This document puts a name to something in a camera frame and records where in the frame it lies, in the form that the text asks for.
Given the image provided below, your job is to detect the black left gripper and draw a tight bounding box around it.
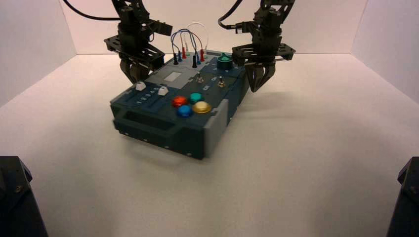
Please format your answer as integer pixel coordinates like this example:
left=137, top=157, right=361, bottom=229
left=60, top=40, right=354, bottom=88
left=103, top=31, right=166, bottom=84

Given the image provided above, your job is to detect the red plug jumper cable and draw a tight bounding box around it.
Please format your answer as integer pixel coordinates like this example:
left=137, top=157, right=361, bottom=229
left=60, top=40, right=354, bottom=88
left=179, top=33, right=206, bottom=63

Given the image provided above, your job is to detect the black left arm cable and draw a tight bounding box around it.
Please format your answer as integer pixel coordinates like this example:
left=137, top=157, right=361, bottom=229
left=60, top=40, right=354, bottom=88
left=62, top=0, right=121, bottom=21

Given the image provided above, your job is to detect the grey and blue task box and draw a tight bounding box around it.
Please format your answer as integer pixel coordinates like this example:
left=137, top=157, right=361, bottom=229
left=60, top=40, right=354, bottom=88
left=110, top=49, right=250, bottom=160

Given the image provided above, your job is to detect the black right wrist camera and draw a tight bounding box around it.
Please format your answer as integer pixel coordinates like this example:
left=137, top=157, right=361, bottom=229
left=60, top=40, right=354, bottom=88
left=233, top=21, right=260, bottom=36

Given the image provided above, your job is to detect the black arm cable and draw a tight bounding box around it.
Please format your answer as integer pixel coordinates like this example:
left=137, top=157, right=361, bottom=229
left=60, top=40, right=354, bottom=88
left=218, top=0, right=244, bottom=31
left=62, top=0, right=121, bottom=21

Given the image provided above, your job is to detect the blue push button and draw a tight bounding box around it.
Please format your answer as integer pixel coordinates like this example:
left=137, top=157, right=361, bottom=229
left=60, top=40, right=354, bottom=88
left=176, top=105, right=193, bottom=119

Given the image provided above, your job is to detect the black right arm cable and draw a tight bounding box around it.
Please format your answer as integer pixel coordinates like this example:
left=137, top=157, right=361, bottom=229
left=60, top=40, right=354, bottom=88
left=218, top=0, right=244, bottom=31

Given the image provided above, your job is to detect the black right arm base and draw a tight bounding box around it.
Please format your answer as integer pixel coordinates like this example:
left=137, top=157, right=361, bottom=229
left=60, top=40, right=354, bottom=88
left=386, top=157, right=419, bottom=237

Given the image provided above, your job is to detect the orange push button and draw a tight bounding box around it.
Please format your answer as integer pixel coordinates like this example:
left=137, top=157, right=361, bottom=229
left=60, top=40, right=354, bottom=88
left=171, top=95, right=188, bottom=108

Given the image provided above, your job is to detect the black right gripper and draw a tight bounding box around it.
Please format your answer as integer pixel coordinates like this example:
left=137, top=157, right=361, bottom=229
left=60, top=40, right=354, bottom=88
left=231, top=41, right=296, bottom=93

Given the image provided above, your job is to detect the yellow push button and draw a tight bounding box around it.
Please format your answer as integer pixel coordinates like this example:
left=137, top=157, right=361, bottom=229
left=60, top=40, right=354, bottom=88
left=192, top=101, right=212, bottom=115

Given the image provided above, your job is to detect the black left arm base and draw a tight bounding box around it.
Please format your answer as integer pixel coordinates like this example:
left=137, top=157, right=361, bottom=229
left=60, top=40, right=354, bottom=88
left=0, top=156, right=49, bottom=237

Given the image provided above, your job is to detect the black plug jumper cable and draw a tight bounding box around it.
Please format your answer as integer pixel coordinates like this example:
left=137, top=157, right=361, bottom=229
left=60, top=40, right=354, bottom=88
left=170, top=29, right=198, bottom=69

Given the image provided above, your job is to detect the green rotary knob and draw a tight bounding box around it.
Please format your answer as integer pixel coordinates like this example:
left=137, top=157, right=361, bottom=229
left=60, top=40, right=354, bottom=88
left=217, top=52, right=234, bottom=71

